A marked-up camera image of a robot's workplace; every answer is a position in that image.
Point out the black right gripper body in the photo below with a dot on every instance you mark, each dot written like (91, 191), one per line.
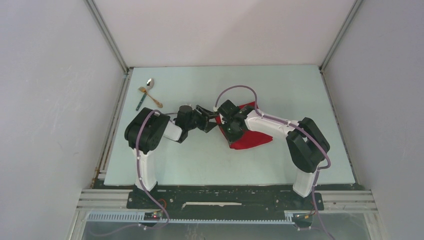
(233, 132)

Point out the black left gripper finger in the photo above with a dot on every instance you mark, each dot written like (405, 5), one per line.
(208, 125)
(207, 114)

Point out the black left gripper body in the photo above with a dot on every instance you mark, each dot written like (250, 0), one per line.
(192, 124)

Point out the red satin napkin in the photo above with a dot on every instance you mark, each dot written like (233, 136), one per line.
(251, 138)

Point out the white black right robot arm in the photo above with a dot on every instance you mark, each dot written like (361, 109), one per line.
(307, 145)

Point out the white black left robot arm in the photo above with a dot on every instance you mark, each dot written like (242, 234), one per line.
(145, 132)

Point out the gold fork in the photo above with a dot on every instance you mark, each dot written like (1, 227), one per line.
(146, 91)

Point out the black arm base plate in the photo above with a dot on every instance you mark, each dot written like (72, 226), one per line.
(232, 202)

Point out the white slotted cable duct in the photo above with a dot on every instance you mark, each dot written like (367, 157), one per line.
(139, 217)

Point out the left aluminium frame post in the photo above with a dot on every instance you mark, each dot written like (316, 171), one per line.
(106, 33)

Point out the aluminium frame post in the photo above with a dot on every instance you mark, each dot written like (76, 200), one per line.
(106, 33)
(340, 34)

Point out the right aluminium frame post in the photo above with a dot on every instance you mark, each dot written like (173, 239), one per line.
(340, 34)

